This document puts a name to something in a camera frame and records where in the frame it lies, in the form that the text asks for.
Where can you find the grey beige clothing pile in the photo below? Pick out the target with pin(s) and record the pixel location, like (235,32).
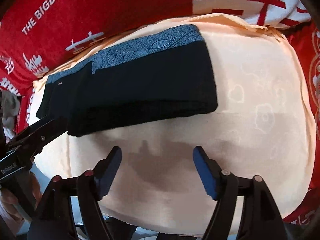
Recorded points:
(10,107)

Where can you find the red blanket with white characters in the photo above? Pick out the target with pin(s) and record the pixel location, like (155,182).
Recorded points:
(39,35)

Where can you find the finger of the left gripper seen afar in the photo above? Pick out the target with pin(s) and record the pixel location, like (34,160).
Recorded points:
(42,132)

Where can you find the red embroidered pillow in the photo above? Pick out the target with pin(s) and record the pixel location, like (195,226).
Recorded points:
(305,41)

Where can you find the peach cloth mat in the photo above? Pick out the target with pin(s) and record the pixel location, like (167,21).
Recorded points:
(263,125)

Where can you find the person left hand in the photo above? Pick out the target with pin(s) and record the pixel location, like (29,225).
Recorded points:
(10,215)

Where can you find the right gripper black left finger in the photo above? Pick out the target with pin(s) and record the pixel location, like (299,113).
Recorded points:
(106,170)

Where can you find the black pants with blue trim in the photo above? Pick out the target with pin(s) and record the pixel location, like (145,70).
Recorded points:
(161,76)

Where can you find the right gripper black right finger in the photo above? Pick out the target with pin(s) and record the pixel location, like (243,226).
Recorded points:
(209,172)

